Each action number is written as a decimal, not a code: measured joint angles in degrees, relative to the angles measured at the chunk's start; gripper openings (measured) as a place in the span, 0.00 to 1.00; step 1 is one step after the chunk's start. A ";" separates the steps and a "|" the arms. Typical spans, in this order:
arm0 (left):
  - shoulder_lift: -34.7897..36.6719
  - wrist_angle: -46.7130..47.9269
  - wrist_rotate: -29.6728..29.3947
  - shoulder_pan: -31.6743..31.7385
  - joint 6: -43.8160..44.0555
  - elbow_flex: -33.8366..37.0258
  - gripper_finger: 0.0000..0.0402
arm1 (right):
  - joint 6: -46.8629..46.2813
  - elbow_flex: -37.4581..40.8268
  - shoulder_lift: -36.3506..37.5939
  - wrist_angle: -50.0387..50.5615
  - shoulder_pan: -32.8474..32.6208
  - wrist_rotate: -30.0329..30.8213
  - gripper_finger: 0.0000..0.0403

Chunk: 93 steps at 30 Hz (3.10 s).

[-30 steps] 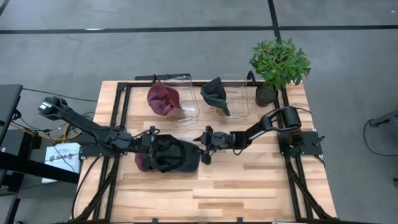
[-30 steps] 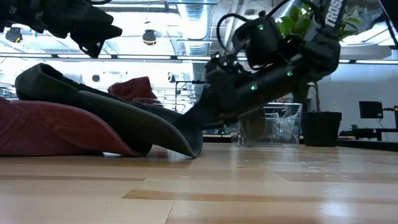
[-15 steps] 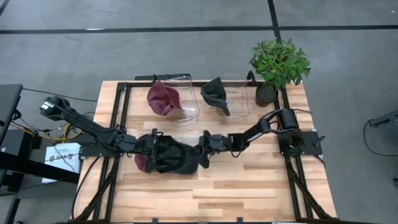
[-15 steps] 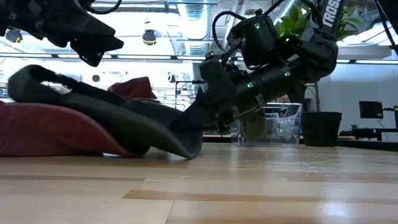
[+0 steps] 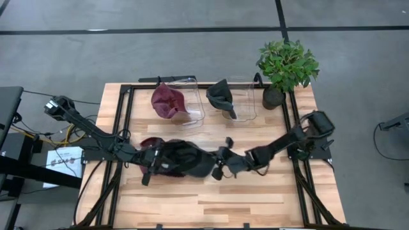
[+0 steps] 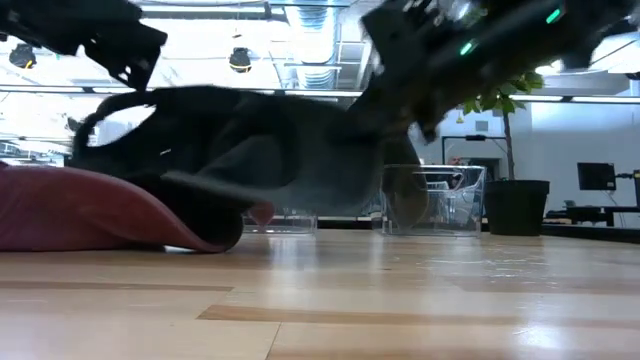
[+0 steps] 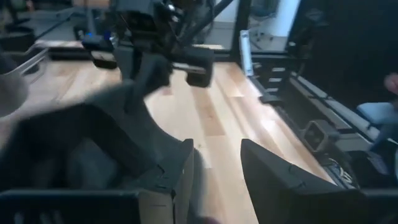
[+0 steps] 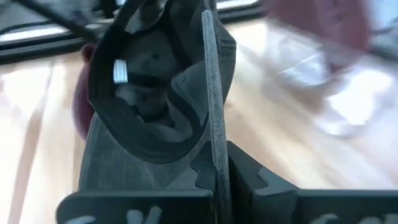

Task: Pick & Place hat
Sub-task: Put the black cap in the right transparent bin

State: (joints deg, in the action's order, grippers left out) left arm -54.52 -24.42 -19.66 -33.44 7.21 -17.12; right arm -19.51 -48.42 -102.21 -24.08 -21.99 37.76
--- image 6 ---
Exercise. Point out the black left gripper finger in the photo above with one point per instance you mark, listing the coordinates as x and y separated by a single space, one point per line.
135 50

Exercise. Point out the black aluminium table frame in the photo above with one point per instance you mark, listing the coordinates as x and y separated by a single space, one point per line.
590 234

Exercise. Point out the green potted plant black pot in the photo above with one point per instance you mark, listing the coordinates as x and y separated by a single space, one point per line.
515 207

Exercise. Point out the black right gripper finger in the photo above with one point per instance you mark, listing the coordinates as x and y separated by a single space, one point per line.
400 110

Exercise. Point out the black ceiling spotlight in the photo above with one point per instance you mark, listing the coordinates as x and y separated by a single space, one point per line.
22 56
240 60

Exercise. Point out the black computer monitor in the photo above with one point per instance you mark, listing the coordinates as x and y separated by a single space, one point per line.
595 176

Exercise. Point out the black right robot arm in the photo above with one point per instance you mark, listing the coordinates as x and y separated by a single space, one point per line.
525 30

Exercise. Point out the black metal stand frame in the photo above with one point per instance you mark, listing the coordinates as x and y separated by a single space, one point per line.
475 137

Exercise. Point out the black baseball cap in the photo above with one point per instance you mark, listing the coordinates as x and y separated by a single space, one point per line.
225 150

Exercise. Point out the clear plastic bin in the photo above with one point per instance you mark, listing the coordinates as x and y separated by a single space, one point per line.
460 200
295 225

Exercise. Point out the long ceiling light strip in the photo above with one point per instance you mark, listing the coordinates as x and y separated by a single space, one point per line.
600 99
320 93

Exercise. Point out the silver ventilation duct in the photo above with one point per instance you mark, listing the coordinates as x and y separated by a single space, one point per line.
315 50

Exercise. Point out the dark grey baseball cap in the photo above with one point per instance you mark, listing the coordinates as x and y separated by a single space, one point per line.
405 195

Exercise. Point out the black office desk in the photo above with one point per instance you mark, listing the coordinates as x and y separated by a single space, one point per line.
590 215

